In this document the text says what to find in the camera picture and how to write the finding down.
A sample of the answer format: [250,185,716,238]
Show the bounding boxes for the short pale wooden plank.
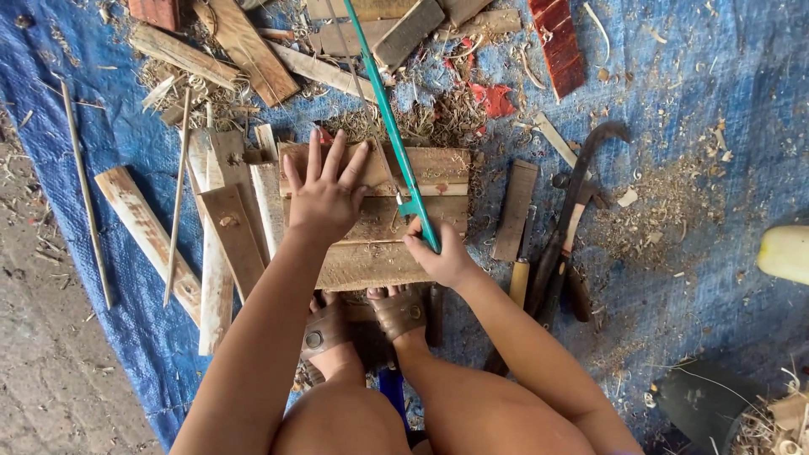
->
[249,123,287,260]

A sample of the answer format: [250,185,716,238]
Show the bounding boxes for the person's left leg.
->
[272,291,415,455]

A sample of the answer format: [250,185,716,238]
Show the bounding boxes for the pale yellow plastic container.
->
[756,225,809,286]

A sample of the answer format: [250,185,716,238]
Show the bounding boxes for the plain brown wooden plank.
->
[208,129,273,266]

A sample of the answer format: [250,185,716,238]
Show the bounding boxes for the wooden slat board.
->
[277,140,472,292]

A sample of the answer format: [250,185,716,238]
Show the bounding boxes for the person's leg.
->
[367,284,596,455]
[272,291,415,455]

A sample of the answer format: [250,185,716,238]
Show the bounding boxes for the chisel with yellow handle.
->
[508,205,538,310]

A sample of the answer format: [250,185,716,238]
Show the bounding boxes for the red painted wooden plank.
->
[527,0,587,103]

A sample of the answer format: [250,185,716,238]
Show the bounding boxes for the dark flat sheet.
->
[650,359,767,455]

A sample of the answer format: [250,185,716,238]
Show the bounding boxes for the blue woven tarp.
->
[0,0,809,455]

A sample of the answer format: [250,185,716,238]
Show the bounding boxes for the red paint scraps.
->
[442,38,517,121]

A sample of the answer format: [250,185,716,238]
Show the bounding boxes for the heap of wood shavings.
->
[322,82,490,153]

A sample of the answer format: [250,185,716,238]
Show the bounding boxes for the person's left hand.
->
[283,129,371,245]

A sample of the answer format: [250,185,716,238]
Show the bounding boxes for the wide brown grained plank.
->
[192,0,302,108]

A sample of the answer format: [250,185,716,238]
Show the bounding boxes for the pale narrow wooden plank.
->
[268,40,381,103]

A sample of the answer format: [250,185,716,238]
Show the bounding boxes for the thin wooden stick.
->
[60,78,114,311]
[162,87,192,309]

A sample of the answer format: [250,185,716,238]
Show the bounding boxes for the weathered light wooden plank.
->
[129,23,242,91]

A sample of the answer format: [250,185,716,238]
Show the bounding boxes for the teal metal hacksaw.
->
[324,0,442,255]

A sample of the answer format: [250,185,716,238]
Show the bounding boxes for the tan wooden plank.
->
[306,0,421,21]

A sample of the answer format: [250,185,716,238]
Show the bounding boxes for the brown plank with knot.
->
[197,185,267,305]

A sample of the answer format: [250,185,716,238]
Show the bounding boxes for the dark grey wooden block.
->
[372,0,447,72]

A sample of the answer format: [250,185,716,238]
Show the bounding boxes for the heap of wood offcuts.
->
[732,369,809,455]

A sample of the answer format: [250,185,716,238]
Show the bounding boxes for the person's right leg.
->
[367,284,596,455]

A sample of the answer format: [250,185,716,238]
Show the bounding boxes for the dark wooden tool handle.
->
[426,284,445,348]

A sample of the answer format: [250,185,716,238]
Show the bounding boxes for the person's right hand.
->
[402,217,482,290]

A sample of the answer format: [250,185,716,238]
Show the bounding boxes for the long pale wooden plank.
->
[187,128,236,356]

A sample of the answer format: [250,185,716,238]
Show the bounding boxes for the reddish brown wooden block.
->
[128,0,181,32]

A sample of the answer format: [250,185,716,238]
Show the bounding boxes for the curved dark iron bar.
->
[523,120,633,318]

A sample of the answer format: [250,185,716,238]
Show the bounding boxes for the whitewashed wooden plank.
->
[94,166,204,327]

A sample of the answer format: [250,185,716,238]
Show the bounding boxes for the pale wood strip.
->
[533,112,594,182]

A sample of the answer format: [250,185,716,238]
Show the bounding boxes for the brown leather sandal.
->
[300,303,353,362]
[368,289,429,343]

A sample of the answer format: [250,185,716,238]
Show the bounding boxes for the small grey-brown wooden plank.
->
[491,158,540,264]

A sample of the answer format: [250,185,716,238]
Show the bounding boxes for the hammer with wooden handle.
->
[552,172,609,255]

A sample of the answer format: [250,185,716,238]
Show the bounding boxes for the long grey-brown wooden plank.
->
[307,8,523,58]

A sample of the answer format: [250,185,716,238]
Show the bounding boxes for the dark-handled hand tool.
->
[536,253,594,332]

